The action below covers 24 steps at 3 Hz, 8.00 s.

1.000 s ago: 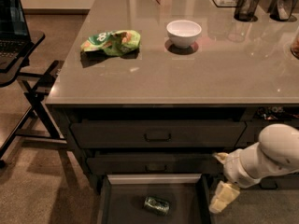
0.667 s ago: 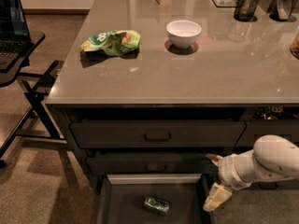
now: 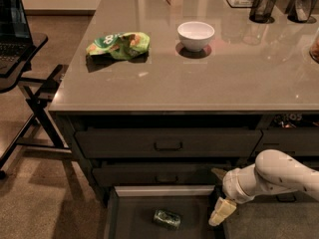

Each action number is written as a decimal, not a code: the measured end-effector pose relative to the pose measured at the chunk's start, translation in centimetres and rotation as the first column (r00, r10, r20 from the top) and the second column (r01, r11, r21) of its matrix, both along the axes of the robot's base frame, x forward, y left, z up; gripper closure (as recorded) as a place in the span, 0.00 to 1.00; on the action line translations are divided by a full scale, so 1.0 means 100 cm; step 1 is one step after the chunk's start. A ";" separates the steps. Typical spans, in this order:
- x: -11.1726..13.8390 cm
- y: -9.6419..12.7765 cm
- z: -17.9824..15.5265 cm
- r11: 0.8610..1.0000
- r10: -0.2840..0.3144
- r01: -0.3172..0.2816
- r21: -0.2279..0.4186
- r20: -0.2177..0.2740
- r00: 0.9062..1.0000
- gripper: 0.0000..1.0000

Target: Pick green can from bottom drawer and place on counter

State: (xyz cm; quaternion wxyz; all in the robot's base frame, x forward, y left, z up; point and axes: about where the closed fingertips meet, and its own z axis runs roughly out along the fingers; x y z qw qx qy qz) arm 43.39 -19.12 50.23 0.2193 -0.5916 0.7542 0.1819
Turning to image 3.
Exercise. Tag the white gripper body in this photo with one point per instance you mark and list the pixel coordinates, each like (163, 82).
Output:
(231, 184)

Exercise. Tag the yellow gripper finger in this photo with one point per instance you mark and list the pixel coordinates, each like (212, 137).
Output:
(223, 208)
(220, 173)

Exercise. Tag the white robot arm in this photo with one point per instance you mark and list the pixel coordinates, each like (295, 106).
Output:
(273, 172)

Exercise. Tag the bottom right drawer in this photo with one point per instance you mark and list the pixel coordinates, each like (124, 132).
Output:
(283, 194)

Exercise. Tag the top right drawer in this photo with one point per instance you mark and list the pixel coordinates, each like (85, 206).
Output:
(295, 141)

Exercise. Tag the snack bag in drawer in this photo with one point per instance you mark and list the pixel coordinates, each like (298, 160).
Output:
(295, 120)

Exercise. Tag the open bottom left drawer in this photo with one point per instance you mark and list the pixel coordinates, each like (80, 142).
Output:
(131, 210)

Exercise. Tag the middle left drawer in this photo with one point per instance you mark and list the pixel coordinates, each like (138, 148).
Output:
(158, 173)

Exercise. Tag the top left drawer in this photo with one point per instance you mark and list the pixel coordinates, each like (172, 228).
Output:
(167, 142)

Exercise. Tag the white bowl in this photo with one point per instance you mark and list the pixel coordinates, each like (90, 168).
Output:
(195, 35)

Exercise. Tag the glass jar with snacks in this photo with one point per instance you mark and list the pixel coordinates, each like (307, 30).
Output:
(314, 49)

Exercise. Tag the green chip bag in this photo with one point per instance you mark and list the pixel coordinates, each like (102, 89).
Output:
(120, 46)

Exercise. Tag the black mesh pencil cup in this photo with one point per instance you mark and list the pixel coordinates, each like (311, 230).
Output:
(261, 10)

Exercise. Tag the black laptop stand table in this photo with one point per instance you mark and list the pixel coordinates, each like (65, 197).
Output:
(38, 93)

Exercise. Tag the black laptop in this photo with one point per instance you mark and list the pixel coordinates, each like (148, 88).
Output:
(16, 43)

